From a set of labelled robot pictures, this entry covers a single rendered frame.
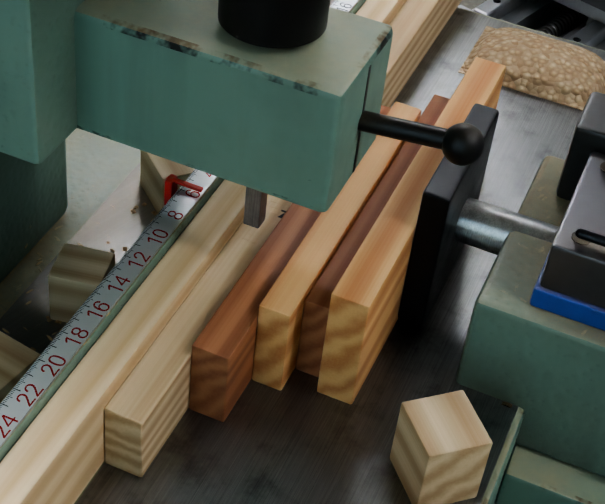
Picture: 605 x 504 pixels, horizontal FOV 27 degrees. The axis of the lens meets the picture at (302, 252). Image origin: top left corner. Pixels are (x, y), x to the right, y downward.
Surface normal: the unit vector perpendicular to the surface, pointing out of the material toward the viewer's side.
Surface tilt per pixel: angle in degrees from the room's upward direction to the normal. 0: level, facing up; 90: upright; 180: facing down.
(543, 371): 90
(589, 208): 0
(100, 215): 0
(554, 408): 90
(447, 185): 0
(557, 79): 28
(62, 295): 90
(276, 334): 90
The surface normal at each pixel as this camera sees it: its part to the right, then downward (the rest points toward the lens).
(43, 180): 0.92, 0.33
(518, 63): -0.13, -0.38
